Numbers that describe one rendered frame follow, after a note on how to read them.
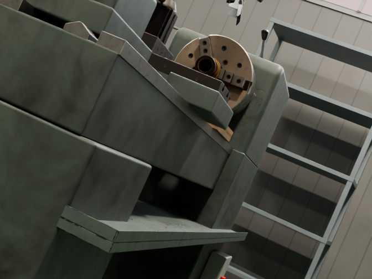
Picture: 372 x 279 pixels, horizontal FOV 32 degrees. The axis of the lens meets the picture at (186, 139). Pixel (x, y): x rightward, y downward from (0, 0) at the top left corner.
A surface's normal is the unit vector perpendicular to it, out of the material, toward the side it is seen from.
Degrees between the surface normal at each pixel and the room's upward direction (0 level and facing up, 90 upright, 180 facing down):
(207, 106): 90
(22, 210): 90
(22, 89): 90
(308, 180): 90
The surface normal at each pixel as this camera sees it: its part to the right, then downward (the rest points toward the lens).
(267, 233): -0.29, -0.18
